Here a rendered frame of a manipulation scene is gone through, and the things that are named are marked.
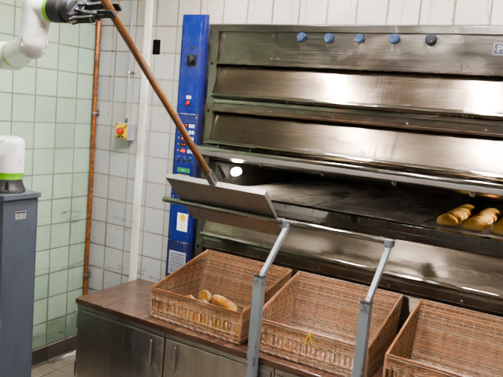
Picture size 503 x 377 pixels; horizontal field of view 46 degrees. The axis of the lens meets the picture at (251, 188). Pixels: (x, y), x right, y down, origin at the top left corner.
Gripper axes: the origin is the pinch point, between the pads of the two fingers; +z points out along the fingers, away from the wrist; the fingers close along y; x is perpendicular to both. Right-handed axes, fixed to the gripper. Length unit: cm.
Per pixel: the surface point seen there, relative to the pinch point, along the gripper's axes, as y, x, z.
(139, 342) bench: 69, -150, -31
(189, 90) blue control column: -62, -107, -49
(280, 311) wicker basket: 31, -158, 31
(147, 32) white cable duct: -87, -88, -83
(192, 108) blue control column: -54, -113, -46
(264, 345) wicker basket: 54, -142, 37
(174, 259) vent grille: 13, -170, -50
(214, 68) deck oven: -74, -100, -36
